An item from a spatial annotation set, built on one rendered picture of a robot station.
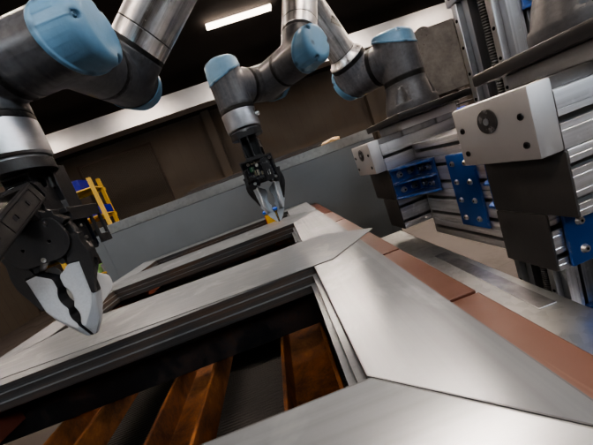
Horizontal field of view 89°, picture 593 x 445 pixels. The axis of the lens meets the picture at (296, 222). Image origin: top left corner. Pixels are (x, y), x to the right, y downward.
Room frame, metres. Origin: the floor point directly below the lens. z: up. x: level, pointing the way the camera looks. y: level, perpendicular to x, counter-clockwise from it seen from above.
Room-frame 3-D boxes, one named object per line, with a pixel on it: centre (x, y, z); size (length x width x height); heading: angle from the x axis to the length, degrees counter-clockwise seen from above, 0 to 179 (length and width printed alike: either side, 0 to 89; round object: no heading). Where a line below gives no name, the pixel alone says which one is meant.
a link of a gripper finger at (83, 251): (0.35, 0.25, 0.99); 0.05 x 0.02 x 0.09; 91
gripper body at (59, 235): (0.38, 0.28, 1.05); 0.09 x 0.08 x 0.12; 1
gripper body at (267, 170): (0.69, 0.04, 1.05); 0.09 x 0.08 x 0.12; 2
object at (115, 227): (1.64, 0.21, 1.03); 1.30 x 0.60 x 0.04; 91
